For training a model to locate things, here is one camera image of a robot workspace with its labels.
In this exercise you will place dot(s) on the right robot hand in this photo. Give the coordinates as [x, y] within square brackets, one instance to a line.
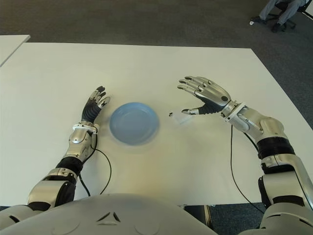
[215, 95]

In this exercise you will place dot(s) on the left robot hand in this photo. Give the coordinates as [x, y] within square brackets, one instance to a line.
[90, 111]

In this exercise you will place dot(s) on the white charger plug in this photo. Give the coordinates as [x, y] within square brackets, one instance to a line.
[182, 120]

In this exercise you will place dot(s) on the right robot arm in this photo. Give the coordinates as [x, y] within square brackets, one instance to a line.
[274, 147]

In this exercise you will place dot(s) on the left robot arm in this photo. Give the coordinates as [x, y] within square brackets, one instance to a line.
[73, 151]

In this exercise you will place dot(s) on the blue round plate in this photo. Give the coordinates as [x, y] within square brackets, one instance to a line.
[134, 123]

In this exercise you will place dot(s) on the black office chair base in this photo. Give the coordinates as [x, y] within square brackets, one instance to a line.
[274, 15]

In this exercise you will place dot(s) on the white side table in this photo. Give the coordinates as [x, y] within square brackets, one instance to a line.
[11, 47]

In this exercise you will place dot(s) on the grey robot torso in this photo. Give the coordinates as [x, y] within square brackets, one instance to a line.
[110, 218]

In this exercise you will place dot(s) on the seated person legs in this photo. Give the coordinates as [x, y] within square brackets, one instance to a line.
[284, 11]

